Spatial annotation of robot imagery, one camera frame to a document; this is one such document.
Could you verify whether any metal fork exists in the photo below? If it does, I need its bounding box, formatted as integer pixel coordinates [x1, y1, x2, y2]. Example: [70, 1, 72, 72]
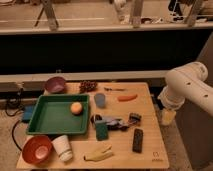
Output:
[104, 87, 125, 91]

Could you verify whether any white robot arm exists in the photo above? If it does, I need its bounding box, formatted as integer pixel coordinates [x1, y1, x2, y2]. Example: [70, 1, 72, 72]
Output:
[158, 62, 213, 126]

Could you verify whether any red bowl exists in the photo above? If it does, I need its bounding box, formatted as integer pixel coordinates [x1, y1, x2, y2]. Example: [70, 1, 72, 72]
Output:
[22, 135, 52, 165]

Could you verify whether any green sponge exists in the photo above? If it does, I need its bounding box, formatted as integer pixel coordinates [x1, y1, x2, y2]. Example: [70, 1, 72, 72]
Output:
[95, 123, 108, 141]

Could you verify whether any orange carrot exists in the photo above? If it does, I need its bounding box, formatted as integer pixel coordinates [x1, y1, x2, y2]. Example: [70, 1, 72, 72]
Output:
[117, 94, 138, 102]

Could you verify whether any black remote control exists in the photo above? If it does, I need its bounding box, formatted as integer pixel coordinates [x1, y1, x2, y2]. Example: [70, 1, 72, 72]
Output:
[132, 129, 143, 153]

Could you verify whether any blue plastic cup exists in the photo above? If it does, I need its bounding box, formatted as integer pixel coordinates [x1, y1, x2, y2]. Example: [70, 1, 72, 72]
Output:
[94, 93, 106, 108]

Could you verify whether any black cable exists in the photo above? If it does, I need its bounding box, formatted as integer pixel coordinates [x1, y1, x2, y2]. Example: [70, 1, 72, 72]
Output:
[4, 87, 25, 118]

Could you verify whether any blue box on floor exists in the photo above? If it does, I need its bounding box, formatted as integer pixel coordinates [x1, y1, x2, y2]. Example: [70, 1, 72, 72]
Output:
[22, 105, 34, 123]

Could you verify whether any bunch of dark grapes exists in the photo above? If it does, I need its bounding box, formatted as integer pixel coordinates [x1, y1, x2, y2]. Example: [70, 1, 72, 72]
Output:
[79, 81, 97, 93]

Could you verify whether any green plastic tray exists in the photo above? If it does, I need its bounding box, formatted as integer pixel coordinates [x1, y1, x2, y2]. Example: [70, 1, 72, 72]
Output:
[27, 94, 90, 135]

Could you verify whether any white paper cup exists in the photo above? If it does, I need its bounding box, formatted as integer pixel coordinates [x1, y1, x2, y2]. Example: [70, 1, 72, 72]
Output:
[52, 135, 73, 162]

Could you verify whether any purple bowl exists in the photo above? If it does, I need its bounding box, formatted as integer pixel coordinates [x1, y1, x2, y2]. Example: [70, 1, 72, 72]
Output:
[44, 76, 66, 94]

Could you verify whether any yellow banana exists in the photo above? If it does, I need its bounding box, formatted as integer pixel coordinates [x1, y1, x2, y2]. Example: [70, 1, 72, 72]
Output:
[83, 145, 114, 162]

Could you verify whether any orange fruit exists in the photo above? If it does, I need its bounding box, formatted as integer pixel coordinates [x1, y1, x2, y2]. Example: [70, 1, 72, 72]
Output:
[70, 102, 83, 115]

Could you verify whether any small black brush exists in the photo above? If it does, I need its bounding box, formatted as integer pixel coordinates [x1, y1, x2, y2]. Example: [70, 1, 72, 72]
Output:
[129, 113, 142, 123]

